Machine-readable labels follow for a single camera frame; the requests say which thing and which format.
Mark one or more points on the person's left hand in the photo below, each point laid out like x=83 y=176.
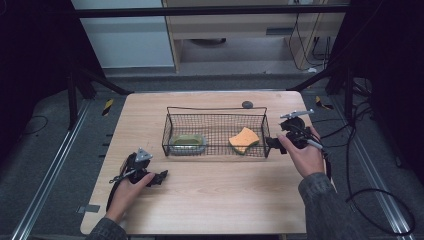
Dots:
x=125 y=196

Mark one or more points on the grey table bracket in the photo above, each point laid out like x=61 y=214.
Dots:
x=88 y=209

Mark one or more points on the person's right hand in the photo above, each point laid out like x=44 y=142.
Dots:
x=305 y=160

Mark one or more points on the aluminium floor rail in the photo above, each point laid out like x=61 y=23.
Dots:
x=50 y=173
x=376 y=180

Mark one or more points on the grey round knob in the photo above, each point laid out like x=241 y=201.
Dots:
x=247 y=104

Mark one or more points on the yellow and green sponge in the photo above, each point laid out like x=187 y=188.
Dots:
x=244 y=138

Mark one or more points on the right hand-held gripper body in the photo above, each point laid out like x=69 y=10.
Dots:
x=295 y=128

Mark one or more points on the black horizontal bar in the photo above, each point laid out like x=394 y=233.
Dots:
x=200 y=11

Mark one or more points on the green soap dish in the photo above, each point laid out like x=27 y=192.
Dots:
x=187 y=144

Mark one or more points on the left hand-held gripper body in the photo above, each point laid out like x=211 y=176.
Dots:
x=136 y=166

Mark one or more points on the white cabinet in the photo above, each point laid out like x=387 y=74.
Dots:
x=130 y=43

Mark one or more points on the black metal stand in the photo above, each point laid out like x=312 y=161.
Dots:
x=71 y=100
x=349 y=93

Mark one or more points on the black curtain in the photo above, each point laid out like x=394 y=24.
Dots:
x=30 y=60
x=390 y=66

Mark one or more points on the black and yellow tape strip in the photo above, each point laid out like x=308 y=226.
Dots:
x=107 y=106
x=322 y=104

